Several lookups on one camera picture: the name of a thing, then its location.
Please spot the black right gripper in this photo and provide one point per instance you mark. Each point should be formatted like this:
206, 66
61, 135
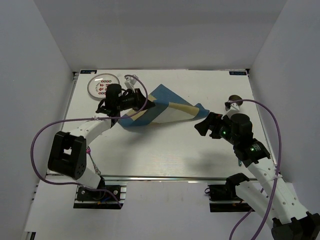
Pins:
214, 119

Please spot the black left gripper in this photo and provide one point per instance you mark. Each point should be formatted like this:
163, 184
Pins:
140, 100

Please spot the blue tan white cloth napkin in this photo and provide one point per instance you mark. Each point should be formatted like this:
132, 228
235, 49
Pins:
169, 107

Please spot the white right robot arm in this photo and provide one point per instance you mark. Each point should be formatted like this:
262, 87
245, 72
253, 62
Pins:
279, 208

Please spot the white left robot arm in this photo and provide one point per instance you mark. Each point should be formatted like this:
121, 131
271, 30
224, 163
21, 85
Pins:
68, 155

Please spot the brown metal cup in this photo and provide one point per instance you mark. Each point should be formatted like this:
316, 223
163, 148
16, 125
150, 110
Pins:
233, 98

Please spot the white plate with red print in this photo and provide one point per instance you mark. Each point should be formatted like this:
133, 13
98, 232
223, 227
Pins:
98, 85

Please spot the blue right corner sticker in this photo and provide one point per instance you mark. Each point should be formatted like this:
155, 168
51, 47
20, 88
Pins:
238, 73

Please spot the blue corner sticker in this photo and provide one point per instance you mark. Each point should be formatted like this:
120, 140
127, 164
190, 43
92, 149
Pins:
86, 71
238, 73

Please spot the blue left corner sticker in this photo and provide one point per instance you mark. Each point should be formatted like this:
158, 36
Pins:
86, 71

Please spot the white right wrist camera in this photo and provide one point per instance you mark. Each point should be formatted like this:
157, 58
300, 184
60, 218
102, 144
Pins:
232, 107

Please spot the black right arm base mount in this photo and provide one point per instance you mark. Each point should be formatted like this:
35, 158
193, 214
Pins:
221, 200

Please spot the fork with pink handle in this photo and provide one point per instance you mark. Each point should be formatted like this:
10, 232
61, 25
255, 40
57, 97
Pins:
96, 169

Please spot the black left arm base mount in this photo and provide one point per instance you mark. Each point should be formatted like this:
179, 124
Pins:
100, 200

